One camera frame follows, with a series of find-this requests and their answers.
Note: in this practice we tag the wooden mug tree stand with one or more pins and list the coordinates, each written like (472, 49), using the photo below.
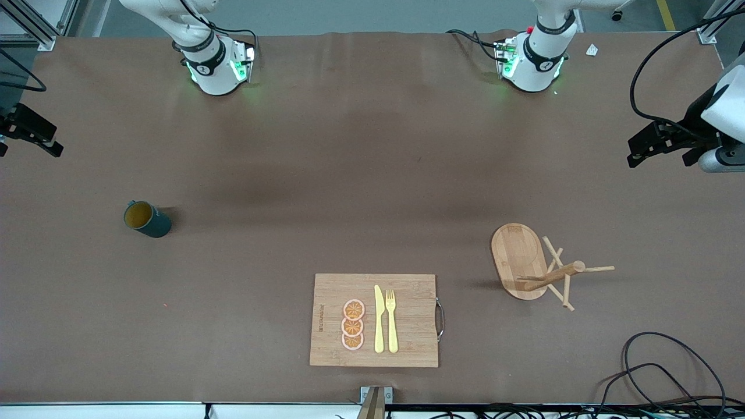
(515, 256)

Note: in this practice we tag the dark teal cup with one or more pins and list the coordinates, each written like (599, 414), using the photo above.
(148, 221)

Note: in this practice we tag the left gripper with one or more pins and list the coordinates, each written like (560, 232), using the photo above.
(694, 123)

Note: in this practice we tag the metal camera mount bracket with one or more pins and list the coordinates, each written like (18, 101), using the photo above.
(372, 404)

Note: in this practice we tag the white table edge rail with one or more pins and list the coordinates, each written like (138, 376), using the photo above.
(116, 412)

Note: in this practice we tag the white paper scrap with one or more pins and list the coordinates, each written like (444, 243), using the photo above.
(592, 50)

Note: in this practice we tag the bamboo cutting board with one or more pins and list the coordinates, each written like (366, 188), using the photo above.
(407, 291)

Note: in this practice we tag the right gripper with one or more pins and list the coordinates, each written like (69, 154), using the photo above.
(13, 123)

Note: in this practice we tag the brown table cover sheet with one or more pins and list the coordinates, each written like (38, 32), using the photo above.
(233, 262)

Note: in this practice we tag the aluminium frame post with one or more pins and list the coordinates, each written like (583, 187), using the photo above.
(43, 42)
(707, 36)

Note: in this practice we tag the yellow plastic knife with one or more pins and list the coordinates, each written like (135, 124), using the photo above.
(379, 326)

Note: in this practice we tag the yellow plastic fork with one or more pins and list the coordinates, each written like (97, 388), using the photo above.
(392, 331)

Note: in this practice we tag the office chair castor leg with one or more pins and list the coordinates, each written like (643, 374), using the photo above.
(616, 16)

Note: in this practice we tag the toy orange slice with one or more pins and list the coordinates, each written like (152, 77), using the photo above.
(354, 309)

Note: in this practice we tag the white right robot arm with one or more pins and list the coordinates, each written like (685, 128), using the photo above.
(209, 75)

